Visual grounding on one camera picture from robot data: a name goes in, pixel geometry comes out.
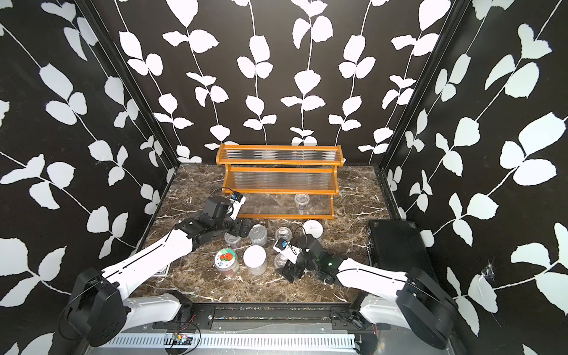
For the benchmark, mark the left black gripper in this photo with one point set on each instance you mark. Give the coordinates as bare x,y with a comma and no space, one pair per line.
237,230

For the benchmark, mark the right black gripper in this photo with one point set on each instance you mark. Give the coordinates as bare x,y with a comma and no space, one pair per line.
291,268

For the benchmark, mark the white-lid green label jar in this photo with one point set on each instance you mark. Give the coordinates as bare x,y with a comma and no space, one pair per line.
314,228

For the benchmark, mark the strawberry lid red jar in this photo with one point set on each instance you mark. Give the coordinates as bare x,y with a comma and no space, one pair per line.
226,262

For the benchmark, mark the clear tub orange label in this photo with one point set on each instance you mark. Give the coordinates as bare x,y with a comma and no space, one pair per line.
283,233

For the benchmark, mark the white-lid grey text can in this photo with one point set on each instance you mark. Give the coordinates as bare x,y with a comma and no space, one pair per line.
255,259

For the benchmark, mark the clear tub dark label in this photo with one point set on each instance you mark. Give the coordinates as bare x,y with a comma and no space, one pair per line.
302,202

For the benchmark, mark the orange three-tier wooden shelf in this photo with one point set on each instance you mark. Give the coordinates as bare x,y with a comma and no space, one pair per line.
283,170

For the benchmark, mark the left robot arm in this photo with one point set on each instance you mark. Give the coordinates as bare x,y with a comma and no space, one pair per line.
101,304

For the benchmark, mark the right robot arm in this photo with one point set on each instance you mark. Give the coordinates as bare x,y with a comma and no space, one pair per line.
412,300

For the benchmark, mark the black hard case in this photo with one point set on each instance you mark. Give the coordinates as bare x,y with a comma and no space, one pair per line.
397,246

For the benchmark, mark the small green circuit board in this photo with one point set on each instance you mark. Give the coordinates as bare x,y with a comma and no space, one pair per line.
181,340

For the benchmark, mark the white perforated strip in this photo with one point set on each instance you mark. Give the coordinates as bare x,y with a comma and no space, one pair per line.
271,342

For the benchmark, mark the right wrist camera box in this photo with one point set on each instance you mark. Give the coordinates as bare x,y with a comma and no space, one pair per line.
290,252

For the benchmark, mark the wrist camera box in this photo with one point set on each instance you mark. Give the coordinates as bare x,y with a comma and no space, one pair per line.
238,200
290,252

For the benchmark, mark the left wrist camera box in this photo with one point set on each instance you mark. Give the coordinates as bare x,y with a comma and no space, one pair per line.
238,200

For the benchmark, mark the black front mounting rail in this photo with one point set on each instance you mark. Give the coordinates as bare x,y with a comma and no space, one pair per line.
205,315

